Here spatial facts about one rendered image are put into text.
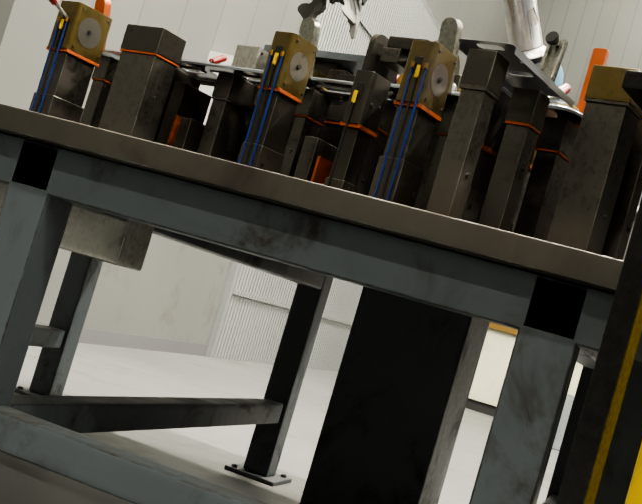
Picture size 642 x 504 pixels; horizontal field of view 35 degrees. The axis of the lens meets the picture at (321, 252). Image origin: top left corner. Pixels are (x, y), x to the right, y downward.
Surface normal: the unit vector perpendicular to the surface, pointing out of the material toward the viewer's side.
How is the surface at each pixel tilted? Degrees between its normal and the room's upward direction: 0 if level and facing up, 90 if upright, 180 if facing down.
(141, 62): 90
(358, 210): 90
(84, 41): 90
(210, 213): 90
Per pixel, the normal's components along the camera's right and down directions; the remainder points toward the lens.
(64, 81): 0.79, 0.20
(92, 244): -0.30, -0.14
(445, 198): -0.55, -0.21
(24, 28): 0.91, 0.26
